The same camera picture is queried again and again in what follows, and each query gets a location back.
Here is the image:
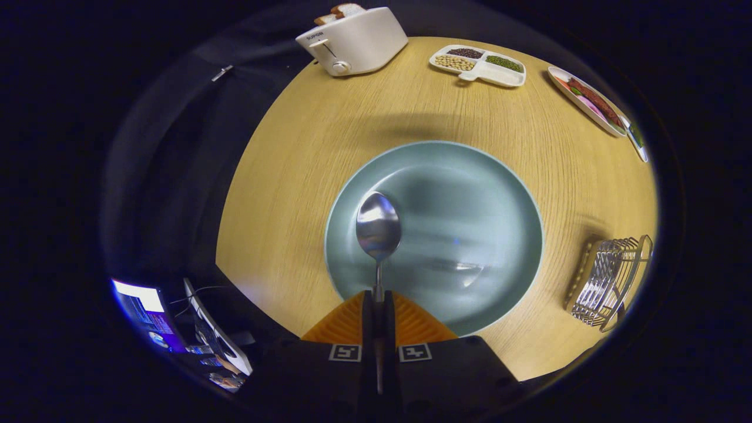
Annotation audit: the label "metal fork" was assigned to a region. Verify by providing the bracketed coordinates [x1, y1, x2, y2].
[587, 241, 638, 321]

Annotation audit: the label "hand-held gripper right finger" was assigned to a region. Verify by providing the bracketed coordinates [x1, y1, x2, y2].
[378, 290, 523, 423]

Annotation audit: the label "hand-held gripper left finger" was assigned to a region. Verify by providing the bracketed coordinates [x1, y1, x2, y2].
[244, 291, 380, 423]

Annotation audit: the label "white compartment tray with beans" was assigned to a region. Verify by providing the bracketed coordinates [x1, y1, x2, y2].
[428, 44, 527, 89]

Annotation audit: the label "metal spoon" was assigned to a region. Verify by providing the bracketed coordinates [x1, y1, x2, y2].
[355, 191, 403, 395]

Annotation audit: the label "white plate of food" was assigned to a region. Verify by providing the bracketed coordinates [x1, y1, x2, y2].
[547, 65, 629, 139]

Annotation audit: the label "small white saucer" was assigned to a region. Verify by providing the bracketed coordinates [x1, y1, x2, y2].
[621, 114, 650, 164]

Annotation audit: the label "toast bread slices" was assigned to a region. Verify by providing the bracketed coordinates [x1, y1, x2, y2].
[314, 2, 367, 26]

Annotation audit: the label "metal wire basket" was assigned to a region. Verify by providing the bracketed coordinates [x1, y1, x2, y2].
[563, 234, 654, 334]

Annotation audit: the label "light green plate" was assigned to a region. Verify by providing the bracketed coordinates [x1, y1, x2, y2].
[324, 140, 545, 338]

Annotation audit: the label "white toaster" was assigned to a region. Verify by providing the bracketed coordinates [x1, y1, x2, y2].
[295, 6, 409, 78]

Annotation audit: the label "computer monitor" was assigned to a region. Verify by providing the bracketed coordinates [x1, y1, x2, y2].
[110, 278, 190, 354]

